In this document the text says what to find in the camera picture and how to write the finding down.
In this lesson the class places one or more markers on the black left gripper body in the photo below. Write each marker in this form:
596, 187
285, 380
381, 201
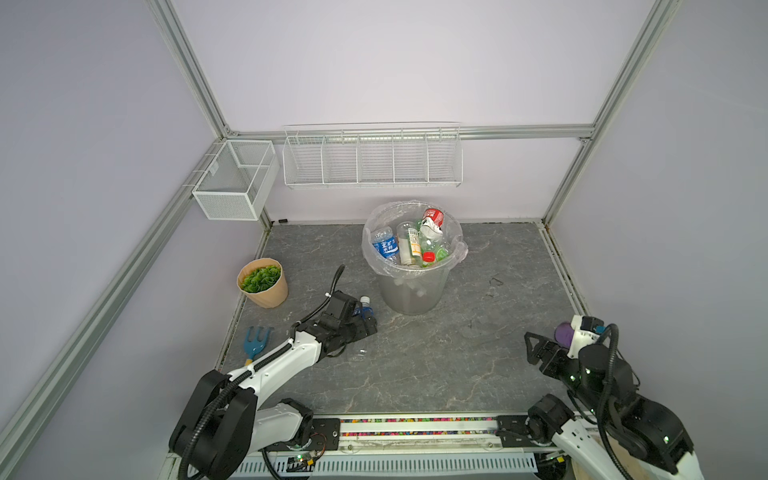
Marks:
355, 329

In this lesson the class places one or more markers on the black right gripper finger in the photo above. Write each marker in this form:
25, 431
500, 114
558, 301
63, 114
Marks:
536, 342
533, 354

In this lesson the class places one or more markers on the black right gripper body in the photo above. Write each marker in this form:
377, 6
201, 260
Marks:
560, 366

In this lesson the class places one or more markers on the red label clear bottle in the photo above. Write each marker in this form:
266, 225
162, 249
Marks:
431, 234

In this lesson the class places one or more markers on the blue label bottle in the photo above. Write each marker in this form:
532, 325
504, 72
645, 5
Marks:
386, 244

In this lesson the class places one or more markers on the white yellow label clear bottle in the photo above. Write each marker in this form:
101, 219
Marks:
409, 244

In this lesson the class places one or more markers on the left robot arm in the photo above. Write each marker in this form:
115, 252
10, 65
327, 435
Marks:
225, 418

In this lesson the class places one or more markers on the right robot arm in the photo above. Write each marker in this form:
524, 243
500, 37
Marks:
607, 409

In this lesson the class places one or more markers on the grey mesh waste bin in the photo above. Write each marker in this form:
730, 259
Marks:
413, 297

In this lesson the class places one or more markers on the clear plastic bin liner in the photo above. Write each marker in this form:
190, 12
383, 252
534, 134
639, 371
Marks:
392, 214

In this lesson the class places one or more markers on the purple plastic scoop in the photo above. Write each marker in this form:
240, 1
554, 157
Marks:
563, 334

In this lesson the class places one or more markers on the beige pot with green plant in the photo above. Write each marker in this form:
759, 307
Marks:
263, 282

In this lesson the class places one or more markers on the teal plastic garden fork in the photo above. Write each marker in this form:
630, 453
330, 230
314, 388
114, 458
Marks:
256, 339

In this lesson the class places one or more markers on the white mesh box basket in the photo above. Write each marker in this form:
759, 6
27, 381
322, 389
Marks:
237, 181

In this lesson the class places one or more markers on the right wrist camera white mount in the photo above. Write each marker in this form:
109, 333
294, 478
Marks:
586, 331

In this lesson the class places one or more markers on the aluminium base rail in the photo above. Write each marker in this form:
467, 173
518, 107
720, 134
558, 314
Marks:
427, 435

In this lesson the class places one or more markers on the white wire wall shelf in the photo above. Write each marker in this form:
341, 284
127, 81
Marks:
373, 155

